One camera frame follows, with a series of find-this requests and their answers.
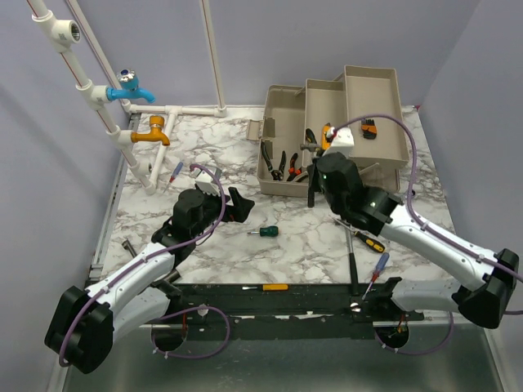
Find purple cable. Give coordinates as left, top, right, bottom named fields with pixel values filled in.
left=59, top=163, right=232, bottom=367
left=330, top=114, right=523, bottom=356

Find green stubby screwdriver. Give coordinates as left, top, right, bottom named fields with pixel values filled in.
left=247, top=225, right=279, bottom=238

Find blue red screwdriver right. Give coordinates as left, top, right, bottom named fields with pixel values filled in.
left=362, top=252, right=390, bottom=300

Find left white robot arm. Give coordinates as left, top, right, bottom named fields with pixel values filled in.
left=44, top=187, right=255, bottom=374

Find small claw hammer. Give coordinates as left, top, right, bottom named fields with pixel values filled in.
left=300, top=143, right=323, bottom=157

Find beige translucent tool box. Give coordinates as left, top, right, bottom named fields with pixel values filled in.
left=248, top=65, right=409, bottom=198

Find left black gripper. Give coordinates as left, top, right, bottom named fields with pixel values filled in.
left=192, top=186, right=254, bottom=238

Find orange water tap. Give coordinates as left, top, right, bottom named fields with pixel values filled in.
left=131, top=115, right=170, bottom=146

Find white pvc pipe frame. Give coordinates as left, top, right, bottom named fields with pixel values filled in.
left=28, top=1, right=227, bottom=195

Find red black pliers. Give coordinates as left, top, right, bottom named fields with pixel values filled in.
left=286, top=153, right=308, bottom=183

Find orange handle screwdriver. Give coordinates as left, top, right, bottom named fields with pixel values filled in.
left=241, top=283, right=289, bottom=292

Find metal socket wrench bar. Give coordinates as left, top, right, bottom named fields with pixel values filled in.
left=122, top=239, right=137, bottom=257

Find orange hex key set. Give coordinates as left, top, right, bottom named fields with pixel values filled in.
left=360, top=118, right=378, bottom=140

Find blue water tap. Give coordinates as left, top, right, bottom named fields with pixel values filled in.
left=105, top=69, right=155, bottom=104

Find blue red screwdriver left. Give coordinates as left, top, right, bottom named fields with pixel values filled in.
left=163, top=162, right=184, bottom=194

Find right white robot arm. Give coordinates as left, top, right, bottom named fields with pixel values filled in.
left=307, top=153, right=520, bottom=329

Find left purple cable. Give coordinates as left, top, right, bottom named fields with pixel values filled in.
left=59, top=163, right=232, bottom=367

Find black handle long hammer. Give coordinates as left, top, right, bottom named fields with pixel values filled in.
left=334, top=218, right=360, bottom=296

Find grey wire stripper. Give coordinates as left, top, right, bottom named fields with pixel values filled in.
left=261, top=139, right=288, bottom=181

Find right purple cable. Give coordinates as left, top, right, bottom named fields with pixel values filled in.
left=330, top=114, right=523, bottom=356

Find yellow black screwdriver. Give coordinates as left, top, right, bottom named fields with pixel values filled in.
left=353, top=230, right=386, bottom=253
left=305, top=128, right=317, bottom=144

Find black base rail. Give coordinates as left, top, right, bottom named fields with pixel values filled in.
left=120, top=278, right=431, bottom=344

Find blue red screwdriver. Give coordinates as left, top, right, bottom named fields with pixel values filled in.
left=163, top=162, right=184, bottom=194
left=362, top=252, right=390, bottom=300

